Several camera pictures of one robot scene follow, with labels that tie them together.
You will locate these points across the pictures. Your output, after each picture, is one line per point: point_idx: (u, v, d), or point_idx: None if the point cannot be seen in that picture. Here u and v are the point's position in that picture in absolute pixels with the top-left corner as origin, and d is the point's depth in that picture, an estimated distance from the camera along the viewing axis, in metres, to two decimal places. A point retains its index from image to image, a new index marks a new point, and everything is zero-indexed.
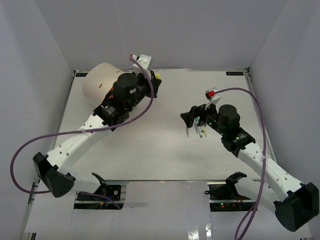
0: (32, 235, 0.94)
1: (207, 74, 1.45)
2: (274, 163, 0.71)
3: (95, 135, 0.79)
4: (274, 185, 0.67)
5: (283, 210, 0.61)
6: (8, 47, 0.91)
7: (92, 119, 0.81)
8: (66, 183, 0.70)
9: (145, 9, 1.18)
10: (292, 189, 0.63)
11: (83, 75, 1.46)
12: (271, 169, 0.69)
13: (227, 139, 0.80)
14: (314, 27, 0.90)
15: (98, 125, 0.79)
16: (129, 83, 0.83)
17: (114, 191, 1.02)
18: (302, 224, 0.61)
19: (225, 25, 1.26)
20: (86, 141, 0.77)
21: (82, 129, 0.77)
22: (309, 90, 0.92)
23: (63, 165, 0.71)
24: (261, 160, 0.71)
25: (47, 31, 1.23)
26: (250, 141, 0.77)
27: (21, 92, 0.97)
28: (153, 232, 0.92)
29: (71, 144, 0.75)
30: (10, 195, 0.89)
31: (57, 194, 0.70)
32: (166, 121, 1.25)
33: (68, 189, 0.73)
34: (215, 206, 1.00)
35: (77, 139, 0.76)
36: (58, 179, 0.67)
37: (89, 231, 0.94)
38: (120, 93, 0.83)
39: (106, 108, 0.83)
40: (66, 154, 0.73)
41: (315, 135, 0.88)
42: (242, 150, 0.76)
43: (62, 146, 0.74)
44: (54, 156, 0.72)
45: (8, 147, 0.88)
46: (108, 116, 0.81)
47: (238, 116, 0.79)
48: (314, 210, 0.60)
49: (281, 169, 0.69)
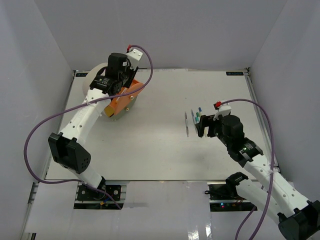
0: (32, 234, 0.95)
1: (207, 74, 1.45)
2: (281, 177, 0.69)
3: (99, 105, 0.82)
4: (280, 199, 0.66)
5: (288, 226, 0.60)
6: (8, 47, 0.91)
7: (92, 93, 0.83)
8: (86, 154, 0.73)
9: (145, 9, 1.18)
10: (299, 207, 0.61)
11: (83, 75, 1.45)
12: (277, 184, 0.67)
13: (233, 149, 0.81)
14: (314, 27, 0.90)
15: (99, 95, 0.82)
16: (122, 55, 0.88)
17: (114, 191, 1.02)
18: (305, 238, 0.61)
19: (225, 25, 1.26)
20: (93, 112, 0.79)
21: (86, 102, 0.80)
22: (310, 91, 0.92)
23: (80, 136, 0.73)
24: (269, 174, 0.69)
25: (47, 31, 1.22)
26: (258, 153, 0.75)
27: (21, 93, 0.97)
28: (153, 231, 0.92)
29: (81, 117, 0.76)
30: (11, 196, 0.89)
31: (80, 167, 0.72)
32: (166, 121, 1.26)
33: (87, 162, 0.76)
34: (215, 206, 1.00)
35: (84, 111, 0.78)
36: (80, 149, 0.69)
37: (89, 231, 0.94)
38: (114, 64, 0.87)
39: (100, 81, 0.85)
40: (80, 126, 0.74)
41: (315, 135, 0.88)
42: (250, 162, 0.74)
43: (73, 121, 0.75)
44: (68, 131, 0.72)
45: (8, 147, 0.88)
46: (105, 86, 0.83)
47: (242, 125, 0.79)
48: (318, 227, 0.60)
49: (288, 184, 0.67)
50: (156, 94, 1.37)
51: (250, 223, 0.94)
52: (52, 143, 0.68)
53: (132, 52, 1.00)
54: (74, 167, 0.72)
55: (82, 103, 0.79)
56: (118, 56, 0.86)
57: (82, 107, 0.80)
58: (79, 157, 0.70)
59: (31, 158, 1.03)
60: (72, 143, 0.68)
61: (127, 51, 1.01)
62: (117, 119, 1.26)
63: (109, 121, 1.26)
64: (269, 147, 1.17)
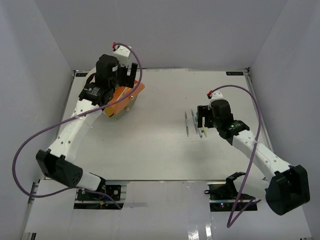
0: (31, 235, 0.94)
1: (207, 74, 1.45)
2: (264, 148, 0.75)
3: (89, 118, 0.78)
4: (263, 166, 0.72)
5: (273, 192, 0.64)
6: (8, 48, 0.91)
7: (81, 104, 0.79)
8: (77, 170, 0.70)
9: (145, 9, 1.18)
10: (279, 170, 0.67)
11: (83, 74, 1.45)
12: (261, 152, 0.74)
13: (222, 128, 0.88)
14: (314, 28, 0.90)
15: (88, 107, 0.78)
16: (111, 61, 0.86)
17: (114, 191, 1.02)
18: (291, 207, 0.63)
19: (225, 25, 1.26)
20: (82, 126, 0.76)
21: (75, 116, 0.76)
22: (310, 91, 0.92)
23: (68, 153, 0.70)
24: (252, 144, 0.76)
25: (47, 31, 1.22)
26: (244, 129, 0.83)
27: (21, 93, 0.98)
28: (154, 232, 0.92)
29: (69, 132, 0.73)
30: (11, 196, 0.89)
31: (71, 184, 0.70)
32: (165, 121, 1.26)
33: (79, 176, 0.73)
34: (215, 206, 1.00)
35: (73, 126, 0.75)
36: (69, 166, 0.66)
37: (89, 231, 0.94)
38: (103, 71, 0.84)
39: (90, 90, 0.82)
40: (68, 142, 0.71)
41: (315, 135, 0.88)
42: (236, 136, 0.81)
43: (61, 136, 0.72)
44: (56, 148, 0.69)
45: (8, 147, 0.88)
46: (95, 96, 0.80)
47: (229, 106, 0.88)
48: (303, 194, 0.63)
49: (271, 153, 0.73)
50: (156, 94, 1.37)
51: (251, 223, 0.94)
52: (40, 161, 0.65)
53: (119, 49, 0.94)
54: (64, 184, 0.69)
55: (70, 117, 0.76)
56: (106, 63, 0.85)
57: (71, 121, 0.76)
58: (70, 174, 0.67)
59: (31, 157, 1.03)
60: (61, 160, 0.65)
61: (113, 49, 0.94)
62: (117, 119, 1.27)
63: (109, 121, 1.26)
64: (268, 145, 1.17)
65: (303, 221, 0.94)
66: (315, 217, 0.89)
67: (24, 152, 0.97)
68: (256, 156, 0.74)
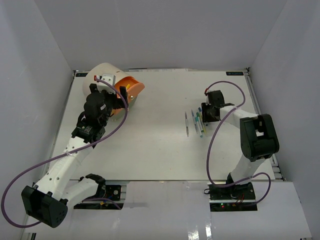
0: (32, 235, 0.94)
1: (207, 74, 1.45)
2: (242, 111, 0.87)
3: (80, 154, 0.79)
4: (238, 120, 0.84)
5: (243, 135, 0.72)
6: (8, 48, 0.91)
7: (73, 141, 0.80)
8: (62, 208, 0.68)
9: (145, 9, 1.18)
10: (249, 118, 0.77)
11: (83, 75, 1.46)
12: (237, 112, 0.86)
13: (213, 107, 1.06)
14: (314, 28, 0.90)
15: (80, 144, 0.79)
16: (98, 100, 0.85)
17: (114, 191, 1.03)
18: (260, 149, 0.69)
19: (225, 25, 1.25)
20: (72, 162, 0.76)
21: (65, 152, 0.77)
22: (310, 91, 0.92)
23: (56, 190, 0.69)
24: (231, 108, 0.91)
25: (47, 31, 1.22)
26: (230, 105, 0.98)
27: (21, 93, 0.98)
28: (153, 232, 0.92)
29: (59, 168, 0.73)
30: (11, 195, 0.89)
31: (54, 223, 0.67)
32: (166, 121, 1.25)
33: (64, 214, 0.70)
34: (215, 206, 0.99)
35: (63, 162, 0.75)
36: (55, 205, 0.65)
37: (89, 231, 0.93)
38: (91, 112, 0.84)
39: (83, 128, 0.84)
40: (57, 179, 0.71)
41: (315, 136, 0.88)
42: (222, 109, 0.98)
43: (51, 172, 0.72)
44: (44, 185, 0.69)
45: (8, 146, 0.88)
46: (87, 134, 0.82)
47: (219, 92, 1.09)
48: (270, 136, 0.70)
49: (245, 111, 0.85)
50: (156, 94, 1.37)
51: (250, 223, 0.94)
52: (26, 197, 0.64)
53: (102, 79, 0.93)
54: (47, 223, 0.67)
55: (61, 153, 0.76)
56: (95, 104, 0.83)
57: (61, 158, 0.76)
58: (53, 212, 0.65)
59: (31, 157, 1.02)
60: (47, 197, 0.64)
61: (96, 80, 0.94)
62: (117, 119, 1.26)
63: (109, 121, 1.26)
64: None
65: (303, 222, 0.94)
66: (315, 217, 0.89)
67: (23, 152, 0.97)
68: (233, 115, 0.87)
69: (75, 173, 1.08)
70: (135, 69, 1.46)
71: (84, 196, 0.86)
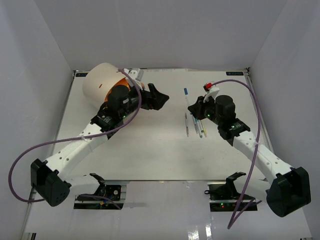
0: (32, 235, 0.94)
1: (207, 74, 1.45)
2: (266, 149, 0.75)
3: (93, 142, 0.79)
4: (265, 168, 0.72)
5: (274, 193, 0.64)
6: (8, 48, 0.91)
7: (91, 127, 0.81)
8: (64, 190, 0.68)
9: (145, 9, 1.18)
10: (281, 172, 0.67)
11: (83, 75, 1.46)
12: (262, 154, 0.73)
13: (223, 127, 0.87)
14: (314, 28, 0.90)
15: (96, 131, 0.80)
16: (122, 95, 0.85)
17: (114, 191, 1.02)
18: (293, 209, 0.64)
19: (225, 25, 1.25)
20: (84, 148, 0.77)
21: (81, 136, 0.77)
22: (310, 91, 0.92)
23: (63, 170, 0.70)
24: (254, 145, 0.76)
25: (47, 32, 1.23)
26: (245, 129, 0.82)
27: (21, 93, 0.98)
28: (153, 232, 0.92)
29: (71, 150, 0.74)
30: (12, 195, 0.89)
31: (54, 202, 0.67)
32: (165, 121, 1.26)
33: (63, 197, 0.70)
34: (215, 206, 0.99)
35: (76, 145, 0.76)
36: (59, 184, 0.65)
37: (89, 231, 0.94)
38: (114, 104, 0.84)
39: (102, 117, 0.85)
40: (66, 159, 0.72)
41: (315, 136, 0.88)
42: (237, 137, 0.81)
43: (62, 152, 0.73)
44: (53, 162, 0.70)
45: (9, 146, 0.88)
46: (105, 124, 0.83)
47: (234, 105, 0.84)
48: (304, 196, 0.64)
49: (272, 154, 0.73)
50: None
51: (250, 223, 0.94)
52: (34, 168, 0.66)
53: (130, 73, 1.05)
54: (46, 201, 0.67)
55: (76, 136, 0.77)
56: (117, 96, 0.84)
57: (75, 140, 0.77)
58: (55, 192, 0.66)
59: (31, 157, 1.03)
60: (53, 174, 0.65)
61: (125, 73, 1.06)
62: None
63: None
64: (268, 145, 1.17)
65: (304, 221, 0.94)
66: (315, 217, 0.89)
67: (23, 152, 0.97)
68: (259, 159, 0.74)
69: (75, 172, 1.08)
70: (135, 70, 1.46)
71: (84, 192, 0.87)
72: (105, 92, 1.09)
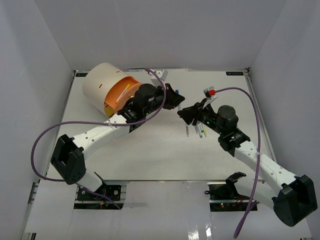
0: (32, 235, 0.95)
1: (207, 74, 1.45)
2: (268, 158, 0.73)
3: (118, 130, 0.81)
4: (269, 178, 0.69)
5: (280, 204, 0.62)
6: (8, 48, 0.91)
7: (117, 117, 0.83)
8: (81, 169, 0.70)
9: (145, 9, 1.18)
10: (286, 182, 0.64)
11: (83, 75, 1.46)
12: (265, 164, 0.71)
13: (223, 137, 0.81)
14: (314, 28, 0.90)
15: (122, 121, 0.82)
16: (148, 93, 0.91)
17: (114, 191, 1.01)
18: (301, 218, 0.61)
19: (225, 25, 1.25)
20: (109, 133, 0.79)
21: (108, 123, 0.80)
22: (310, 91, 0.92)
23: (87, 149, 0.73)
24: (256, 156, 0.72)
25: (47, 32, 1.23)
26: (245, 140, 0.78)
27: (21, 93, 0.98)
28: (153, 232, 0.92)
29: (97, 132, 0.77)
30: (12, 195, 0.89)
31: (69, 179, 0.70)
32: (165, 121, 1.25)
33: (78, 177, 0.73)
34: (215, 206, 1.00)
35: (102, 129, 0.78)
36: (79, 163, 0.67)
37: (89, 231, 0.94)
38: (140, 100, 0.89)
39: (128, 111, 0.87)
40: (92, 140, 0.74)
41: (315, 136, 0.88)
42: (238, 148, 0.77)
43: (88, 133, 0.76)
44: (79, 140, 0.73)
45: (9, 146, 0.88)
46: (130, 117, 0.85)
47: (236, 117, 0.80)
48: (311, 203, 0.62)
49: (275, 164, 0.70)
50: None
51: (251, 223, 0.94)
52: (60, 143, 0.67)
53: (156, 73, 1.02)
54: (63, 176, 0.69)
55: (104, 122, 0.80)
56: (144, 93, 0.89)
57: (102, 125, 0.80)
58: (74, 169, 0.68)
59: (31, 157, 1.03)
60: (78, 151, 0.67)
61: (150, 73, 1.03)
62: None
63: None
64: (268, 145, 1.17)
65: (304, 221, 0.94)
66: (316, 217, 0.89)
67: (23, 152, 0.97)
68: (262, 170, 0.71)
69: None
70: (135, 69, 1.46)
71: (89, 185, 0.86)
72: (105, 92, 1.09)
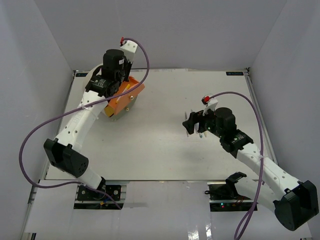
0: (31, 235, 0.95)
1: (207, 74, 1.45)
2: (271, 162, 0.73)
3: (95, 109, 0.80)
4: (272, 182, 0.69)
5: (281, 208, 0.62)
6: (8, 48, 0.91)
7: (87, 95, 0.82)
8: (82, 159, 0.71)
9: (145, 9, 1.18)
10: (290, 187, 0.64)
11: (83, 75, 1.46)
12: (268, 168, 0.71)
13: (225, 139, 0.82)
14: (314, 28, 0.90)
15: (94, 98, 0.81)
16: (116, 54, 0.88)
17: (114, 191, 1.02)
18: (302, 222, 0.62)
19: (225, 25, 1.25)
20: (89, 116, 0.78)
21: (82, 106, 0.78)
22: (310, 91, 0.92)
23: (75, 143, 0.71)
24: (260, 160, 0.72)
25: (47, 31, 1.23)
26: (248, 142, 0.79)
27: (20, 93, 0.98)
28: (153, 232, 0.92)
29: (76, 122, 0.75)
30: (11, 195, 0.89)
31: (77, 173, 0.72)
32: (165, 121, 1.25)
33: (84, 167, 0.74)
34: (215, 206, 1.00)
35: (79, 116, 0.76)
36: (75, 156, 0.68)
37: (89, 231, 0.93)
38: (110, 64, 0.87)
39: (96, 82, 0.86)
40: (75, 132, 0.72)
41: (315, 136, 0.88)
42: (240, 150, 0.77)
43: (68, 126, 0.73)
44: (63, 137, 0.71)
45: (9, 145, 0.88)
46: (101, 88, 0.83)
47: (234, 117, 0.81)
48: (313, 209, 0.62)
49: (278, 168, 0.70)
50: (156, 94, 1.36)
51: (250, 223, 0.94)
52: (48, 150, 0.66)
53: (126, 44, 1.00)
54: (71, 173, 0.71)
55: (77, 108, 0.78)
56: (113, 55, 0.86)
57: (77, 112, 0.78)
58: (75, 163, 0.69)
59: (31, 156, 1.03)
60: (67, 149, 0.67)
61: (121, 44, 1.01)
62: (117, 119, 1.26)
63: (108, 121, 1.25)
64: (268, 146, 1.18)
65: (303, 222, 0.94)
66: (315, 217, 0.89)
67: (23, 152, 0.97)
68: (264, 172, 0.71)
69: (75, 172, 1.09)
70: (135, 69, 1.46)
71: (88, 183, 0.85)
72: None
